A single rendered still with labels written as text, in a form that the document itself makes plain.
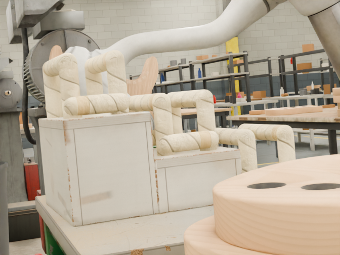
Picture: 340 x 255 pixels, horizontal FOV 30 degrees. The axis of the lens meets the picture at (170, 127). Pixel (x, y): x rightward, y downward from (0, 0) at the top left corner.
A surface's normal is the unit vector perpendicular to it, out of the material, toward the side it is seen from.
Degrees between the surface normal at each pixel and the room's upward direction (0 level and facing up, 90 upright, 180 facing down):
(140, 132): 90
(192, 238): 0
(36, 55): 81
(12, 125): 90
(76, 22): 90
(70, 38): 82
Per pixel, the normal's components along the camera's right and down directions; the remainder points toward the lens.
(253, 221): -0.77, 0.10
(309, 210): -0.51, 0.09
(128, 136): 0.34, 0.02
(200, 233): -0.08, -1.00
